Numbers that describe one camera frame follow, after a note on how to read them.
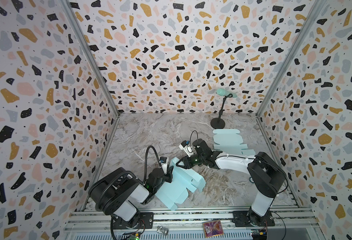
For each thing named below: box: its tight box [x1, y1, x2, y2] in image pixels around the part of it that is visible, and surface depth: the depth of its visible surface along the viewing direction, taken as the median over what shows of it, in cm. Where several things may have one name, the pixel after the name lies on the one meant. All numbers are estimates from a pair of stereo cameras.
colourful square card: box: [202, 220, 224, 238], surface depth 72 cm
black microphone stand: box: [210, 93, 233, 130], surface depth 119 cm
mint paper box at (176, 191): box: [155, 157, 206, 211], surface depth 83 cm
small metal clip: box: [156, 225, 169, 236], surface depth 71 cm
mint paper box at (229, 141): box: [212, 129, 256, 156], surface depth 110 cm
